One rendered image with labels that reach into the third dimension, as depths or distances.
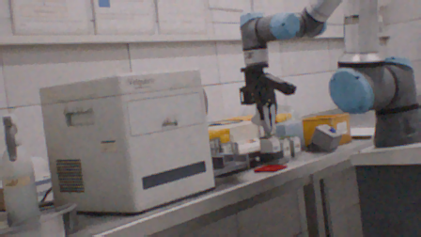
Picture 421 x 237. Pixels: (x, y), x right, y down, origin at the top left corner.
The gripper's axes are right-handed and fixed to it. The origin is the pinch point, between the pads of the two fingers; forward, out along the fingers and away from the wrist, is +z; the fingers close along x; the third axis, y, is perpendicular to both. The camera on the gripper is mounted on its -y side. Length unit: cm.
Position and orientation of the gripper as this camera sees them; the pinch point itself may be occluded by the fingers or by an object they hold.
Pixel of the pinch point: (270, 131)
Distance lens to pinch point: 185.7
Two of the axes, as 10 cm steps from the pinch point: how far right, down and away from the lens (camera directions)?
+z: 1.2, 9.9, 0.5
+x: -6.3, 1.2, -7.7
